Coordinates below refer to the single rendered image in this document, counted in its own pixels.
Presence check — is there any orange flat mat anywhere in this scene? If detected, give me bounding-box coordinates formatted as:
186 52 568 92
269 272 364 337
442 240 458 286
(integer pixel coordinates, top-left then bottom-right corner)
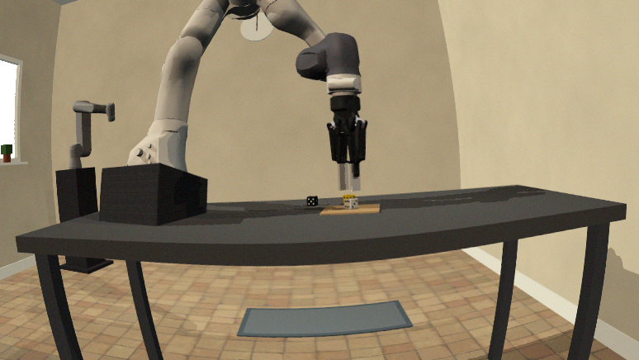
319 204 380 216

